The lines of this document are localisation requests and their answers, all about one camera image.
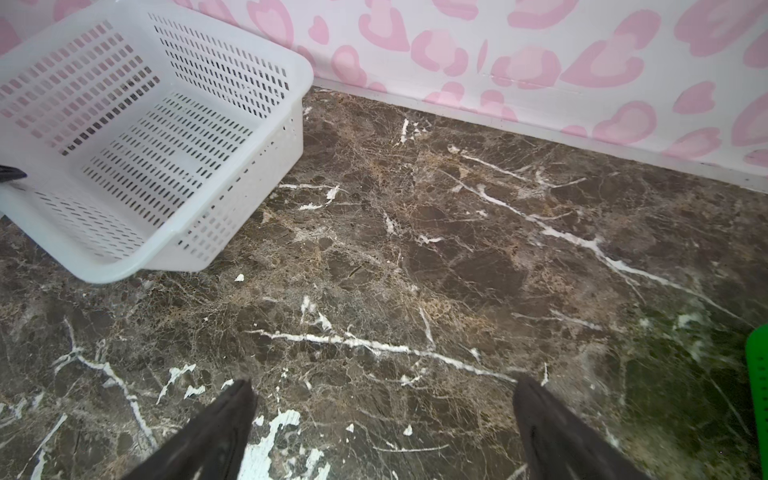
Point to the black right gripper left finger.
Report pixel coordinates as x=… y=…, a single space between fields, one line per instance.
x=211 y=445

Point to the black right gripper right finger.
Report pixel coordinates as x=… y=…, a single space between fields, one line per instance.
x=558 y=444

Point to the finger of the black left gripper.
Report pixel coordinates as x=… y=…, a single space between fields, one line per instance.
x=9 y=174

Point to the white plastic basket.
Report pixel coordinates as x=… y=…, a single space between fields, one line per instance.
x=147 y=134

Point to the green plastic basket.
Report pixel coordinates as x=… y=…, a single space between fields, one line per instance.
x=756 y=354

